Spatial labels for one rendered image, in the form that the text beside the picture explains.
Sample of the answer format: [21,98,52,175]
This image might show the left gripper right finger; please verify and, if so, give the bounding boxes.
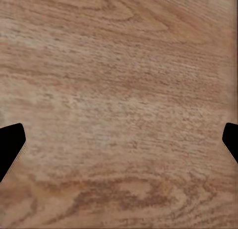
[222,123,238,163]

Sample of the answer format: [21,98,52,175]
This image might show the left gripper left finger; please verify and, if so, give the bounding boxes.
[0,123,26,182]

